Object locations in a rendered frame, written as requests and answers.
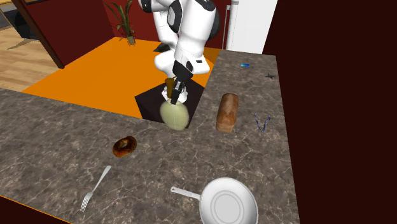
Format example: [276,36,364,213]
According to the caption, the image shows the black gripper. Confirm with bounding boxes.
[169,60,195,106]

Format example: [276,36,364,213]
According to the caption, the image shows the pale green vase brown neck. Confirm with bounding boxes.
[159,77,190,131]

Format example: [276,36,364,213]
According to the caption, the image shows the dark robot stand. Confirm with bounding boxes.
[134,78,205,125]

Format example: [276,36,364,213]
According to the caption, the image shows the brown bread loaf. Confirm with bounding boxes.
[215,92,240,134]

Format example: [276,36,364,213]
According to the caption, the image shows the brown bagel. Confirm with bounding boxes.
[111,135,138,158]

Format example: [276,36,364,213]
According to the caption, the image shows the blue tongs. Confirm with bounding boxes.
[254,113,272,134]

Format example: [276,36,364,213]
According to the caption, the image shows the green potted plant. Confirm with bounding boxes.
[103,0,137,46]

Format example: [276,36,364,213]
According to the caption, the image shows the white refrigerator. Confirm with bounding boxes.
[225,0,279,55]

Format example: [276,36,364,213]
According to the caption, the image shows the white frying pan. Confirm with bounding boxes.
[169,177,260,224]

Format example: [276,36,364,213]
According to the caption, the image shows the silver fork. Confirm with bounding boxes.
[80,165,113,213]

